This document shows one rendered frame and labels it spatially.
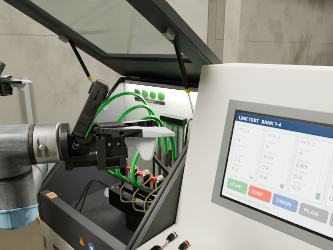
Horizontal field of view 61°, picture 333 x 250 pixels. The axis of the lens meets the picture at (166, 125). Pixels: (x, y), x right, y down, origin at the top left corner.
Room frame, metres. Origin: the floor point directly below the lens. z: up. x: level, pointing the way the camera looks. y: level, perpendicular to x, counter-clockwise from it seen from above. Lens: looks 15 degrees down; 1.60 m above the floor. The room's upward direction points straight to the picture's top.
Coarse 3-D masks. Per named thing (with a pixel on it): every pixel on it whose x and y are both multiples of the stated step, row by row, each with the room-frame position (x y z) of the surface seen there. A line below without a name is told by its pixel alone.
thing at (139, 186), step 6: (174, 150) 1.08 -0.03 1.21; (138, 156) 0.93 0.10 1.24; (174, 156) 1.08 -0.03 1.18; (132, 162) 0.92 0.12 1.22; (174, 162) 1.07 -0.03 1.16; (132, 168) 0.91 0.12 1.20; (132, 174) 0.91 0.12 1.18; (132, 180) 0.91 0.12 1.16; (138, 186) 0.93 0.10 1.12; (144, 186) 0.95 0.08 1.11; (150, 192) 0.97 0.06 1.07; (156, 192) 0.99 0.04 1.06
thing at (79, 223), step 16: (48, 192) 1.20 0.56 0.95; (48, 208) 1.15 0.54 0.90; (64, 208) 1.06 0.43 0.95; (48, 224) 1.16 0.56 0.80; (64, 224) 1.05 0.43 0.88; (80, 224) 0.96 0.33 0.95; (96, 224) 0.95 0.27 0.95; (64, 240) 1.06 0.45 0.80; (96, 240) 0.88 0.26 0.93; (112, 240) 0.86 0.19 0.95
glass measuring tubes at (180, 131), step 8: (168, 120) 1.32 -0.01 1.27; (176, 120) 1.28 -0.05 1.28; (184, 120) 1.27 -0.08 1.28; (168, 128) 1.33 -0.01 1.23; (176, 128) 1.30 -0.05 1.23; (184, 128) 1.29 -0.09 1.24; (176, 136) 1.30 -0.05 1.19; (184, 136) 1.29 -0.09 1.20; (168, 144) 1.33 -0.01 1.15; (176, 144) 1.30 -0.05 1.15; (168, 152) 1.33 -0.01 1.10; (176, 152) 1.30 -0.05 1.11; (168, 160) 1.33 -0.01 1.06
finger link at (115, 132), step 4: (104, 128) 0.48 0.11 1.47; (108, 128) 0.48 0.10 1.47; (112, 128) 0.48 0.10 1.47; (116, 128) 0.48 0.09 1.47; (120, 128) 0.48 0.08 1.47; (124, 128) 0.48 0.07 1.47; (128, 128) 0.48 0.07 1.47; (132, 128) 0.47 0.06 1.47; (136, 128) 0.47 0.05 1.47; (140, 128) 0.47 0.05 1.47; (104, 132) 0.48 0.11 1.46; (108, 132) 0.48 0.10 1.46; (112, 132) 0.47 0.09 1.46; (116, 132) 0.47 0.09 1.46; (120, 132) 0.47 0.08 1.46; (124, 132) 0.47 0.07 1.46; (128, 132) 0.47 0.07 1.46; (132, 132) 0.47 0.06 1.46; (136, 132) 0.47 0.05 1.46; (140, 132) 0.47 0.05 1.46; (112, 136) 0.47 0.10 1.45; (116, 136) 0.47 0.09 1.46; (120, 136) 0.47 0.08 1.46; (124, 136) 0.48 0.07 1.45; (128, 136) 0.47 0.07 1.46; (132, 136) 0.47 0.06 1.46; (136, 136) 0.47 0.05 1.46; (140, 136) 0.47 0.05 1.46
